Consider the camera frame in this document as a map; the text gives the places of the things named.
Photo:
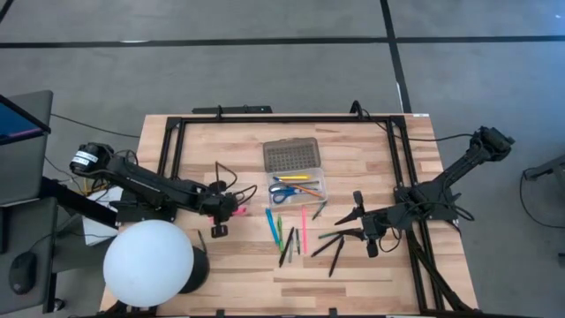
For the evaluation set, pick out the clear plastic pencil box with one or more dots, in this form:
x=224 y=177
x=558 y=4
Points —
x=291 y=154

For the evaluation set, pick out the laptop with blue screen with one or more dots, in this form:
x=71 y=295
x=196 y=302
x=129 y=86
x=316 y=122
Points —
x=17 y=123

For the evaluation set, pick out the black power strip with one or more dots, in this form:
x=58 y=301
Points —
x=234 y=109

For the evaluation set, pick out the light green mechanical pencil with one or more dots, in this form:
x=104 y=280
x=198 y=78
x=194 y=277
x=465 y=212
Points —
x=280 y=232

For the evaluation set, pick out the black aluminium table frame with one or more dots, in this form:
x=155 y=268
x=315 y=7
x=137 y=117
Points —
x=287 y=119

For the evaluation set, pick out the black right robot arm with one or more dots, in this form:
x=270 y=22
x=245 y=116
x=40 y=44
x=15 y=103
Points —
x=459 y=165

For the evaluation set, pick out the pink pencil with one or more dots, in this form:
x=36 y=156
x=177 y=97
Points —
x=304 y=229

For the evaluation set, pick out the black round lamp base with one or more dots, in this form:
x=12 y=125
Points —
x=201 y=269

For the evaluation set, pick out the grey pen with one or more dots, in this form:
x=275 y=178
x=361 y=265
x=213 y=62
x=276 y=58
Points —
x=291 y=252

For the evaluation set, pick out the yellow highlighter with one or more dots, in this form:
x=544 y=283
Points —
x=293 y=177

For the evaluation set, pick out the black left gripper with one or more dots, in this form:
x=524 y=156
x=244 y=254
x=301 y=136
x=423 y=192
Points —
x=218 y=205

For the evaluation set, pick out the black table-level camera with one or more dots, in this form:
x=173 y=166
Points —
x=220 y=314

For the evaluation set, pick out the grey desk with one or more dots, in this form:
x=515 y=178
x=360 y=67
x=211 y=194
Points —
x=44 y=221

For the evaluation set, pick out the pink and green highlighter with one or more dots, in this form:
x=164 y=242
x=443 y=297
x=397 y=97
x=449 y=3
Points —
x=242 y=210

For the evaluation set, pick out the orange pencil with blue end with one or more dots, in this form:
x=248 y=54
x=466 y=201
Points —
x=311 y=191

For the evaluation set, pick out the dark green pen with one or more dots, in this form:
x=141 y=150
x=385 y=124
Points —
x=298 y=242

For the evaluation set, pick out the black pen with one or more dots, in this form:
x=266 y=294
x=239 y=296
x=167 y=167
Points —
x=336 y=258
x=326 y=246

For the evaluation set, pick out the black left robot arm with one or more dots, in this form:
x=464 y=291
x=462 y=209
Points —
x=145 y=185

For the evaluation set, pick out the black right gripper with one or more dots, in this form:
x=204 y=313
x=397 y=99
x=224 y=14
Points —
x=373 y=223

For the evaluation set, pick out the white box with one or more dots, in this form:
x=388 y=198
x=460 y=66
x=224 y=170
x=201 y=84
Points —
x=95 y=232

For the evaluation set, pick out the black stand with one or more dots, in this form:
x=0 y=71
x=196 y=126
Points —
x=549 y=167

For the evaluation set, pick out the black computer mouse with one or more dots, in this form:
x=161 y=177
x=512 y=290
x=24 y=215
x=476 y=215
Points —
x=23 y=274

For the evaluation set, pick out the black marker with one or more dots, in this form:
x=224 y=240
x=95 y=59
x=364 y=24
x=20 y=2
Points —
x=287 y=247

